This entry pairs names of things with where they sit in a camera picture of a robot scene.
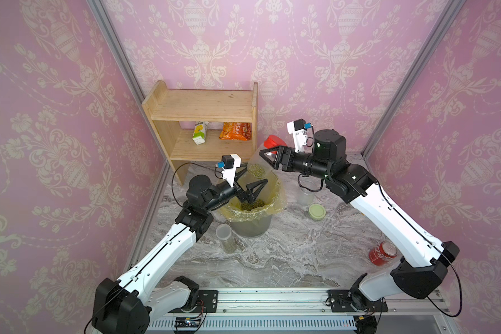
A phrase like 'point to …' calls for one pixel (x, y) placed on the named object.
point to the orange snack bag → (236, 131)
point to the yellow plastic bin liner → (271, 199)
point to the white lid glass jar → (224, 233)
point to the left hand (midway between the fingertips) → (259, 175)
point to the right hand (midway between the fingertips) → (267, 153)
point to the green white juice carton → (200, 132)
